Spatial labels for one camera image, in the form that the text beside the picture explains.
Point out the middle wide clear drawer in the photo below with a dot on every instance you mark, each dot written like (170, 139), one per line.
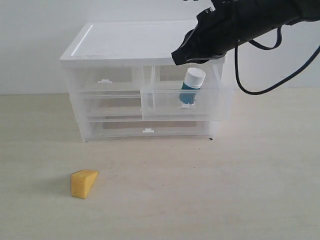
(112, 106)

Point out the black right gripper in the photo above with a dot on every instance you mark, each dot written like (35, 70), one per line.
(217, 31)

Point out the yellow cheese wedge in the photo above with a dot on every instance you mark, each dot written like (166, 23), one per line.
(81, 183)

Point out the wide clear drawer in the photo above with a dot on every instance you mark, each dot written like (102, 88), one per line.
(112, 106)
(137, 129)

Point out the bottom wide clear drawer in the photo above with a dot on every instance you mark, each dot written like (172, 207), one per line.
(137, 129)

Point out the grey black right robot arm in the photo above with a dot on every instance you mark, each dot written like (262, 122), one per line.
(258, 17)

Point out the white cap teal bottle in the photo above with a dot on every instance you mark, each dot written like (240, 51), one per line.
(193, 81)

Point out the white plastic drawer cabinet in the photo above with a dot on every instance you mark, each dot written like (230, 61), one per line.
(124, 44)

